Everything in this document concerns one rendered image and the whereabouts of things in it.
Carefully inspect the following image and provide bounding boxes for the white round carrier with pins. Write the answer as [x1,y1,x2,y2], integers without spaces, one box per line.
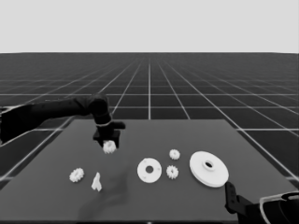
[136,157,163,184]

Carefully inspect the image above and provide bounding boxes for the small white toothed gear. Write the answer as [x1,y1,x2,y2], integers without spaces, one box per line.
[168,148,181,161]
[102,140,118,155]
[68,167,85,183]
[165,164,179,180]

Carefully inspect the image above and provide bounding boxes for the large thick white disc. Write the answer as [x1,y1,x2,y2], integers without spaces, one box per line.
[189,150,230,189]

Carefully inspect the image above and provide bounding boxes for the small white T-shaped piece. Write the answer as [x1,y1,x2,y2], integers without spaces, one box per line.
[91,172,103,192]

